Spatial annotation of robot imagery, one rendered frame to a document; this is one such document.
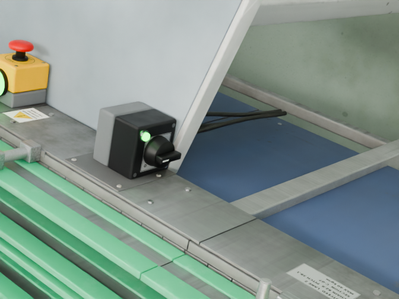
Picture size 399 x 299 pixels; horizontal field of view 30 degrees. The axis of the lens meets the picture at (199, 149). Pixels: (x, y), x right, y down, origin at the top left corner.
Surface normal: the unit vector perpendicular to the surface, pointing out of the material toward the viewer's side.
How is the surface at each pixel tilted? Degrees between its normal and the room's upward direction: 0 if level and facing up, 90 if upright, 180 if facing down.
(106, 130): 0
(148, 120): 90
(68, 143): 90
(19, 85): 90
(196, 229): 90
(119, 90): 0
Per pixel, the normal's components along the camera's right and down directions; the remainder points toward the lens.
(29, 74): 0.74, 0.37
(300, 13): 0.66, 0.62
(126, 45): -0.65, 0.18
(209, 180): 0.18, -0.91
